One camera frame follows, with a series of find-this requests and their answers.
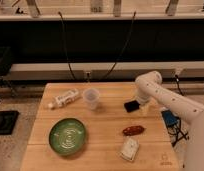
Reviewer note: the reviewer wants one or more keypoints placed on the green ceramic plate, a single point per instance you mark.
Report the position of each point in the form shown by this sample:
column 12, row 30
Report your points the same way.
column 67, row 136

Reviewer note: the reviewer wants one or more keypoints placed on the translucent plastic cup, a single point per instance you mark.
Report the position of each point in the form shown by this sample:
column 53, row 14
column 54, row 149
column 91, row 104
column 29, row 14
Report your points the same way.
column 91, row 98

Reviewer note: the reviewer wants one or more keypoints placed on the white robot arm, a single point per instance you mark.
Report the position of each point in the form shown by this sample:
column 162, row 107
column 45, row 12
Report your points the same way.
column 192, row 112

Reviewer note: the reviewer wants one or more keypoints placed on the red-brown snack packet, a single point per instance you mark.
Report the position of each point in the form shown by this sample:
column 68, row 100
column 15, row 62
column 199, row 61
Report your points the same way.
column 133, row 130

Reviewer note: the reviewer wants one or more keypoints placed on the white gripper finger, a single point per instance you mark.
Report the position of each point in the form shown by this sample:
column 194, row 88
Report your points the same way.
column 144, row 108

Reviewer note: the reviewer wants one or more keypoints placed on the black floor mat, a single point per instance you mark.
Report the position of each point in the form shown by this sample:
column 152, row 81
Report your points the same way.
column 7, row 121

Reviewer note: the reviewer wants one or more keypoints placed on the white wall outlet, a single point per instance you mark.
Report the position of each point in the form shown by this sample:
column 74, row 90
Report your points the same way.
column 87, row 75

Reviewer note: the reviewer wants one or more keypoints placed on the blue connector box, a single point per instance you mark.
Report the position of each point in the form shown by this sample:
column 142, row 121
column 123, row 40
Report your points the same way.
column 169, row 118

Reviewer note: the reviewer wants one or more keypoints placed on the dark chair at left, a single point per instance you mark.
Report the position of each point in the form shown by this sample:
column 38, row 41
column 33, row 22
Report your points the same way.
column 6, row 62

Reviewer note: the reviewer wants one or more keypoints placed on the black eraser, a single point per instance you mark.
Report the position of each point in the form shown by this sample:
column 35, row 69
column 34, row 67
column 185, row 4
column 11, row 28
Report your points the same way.
column 131, row 106

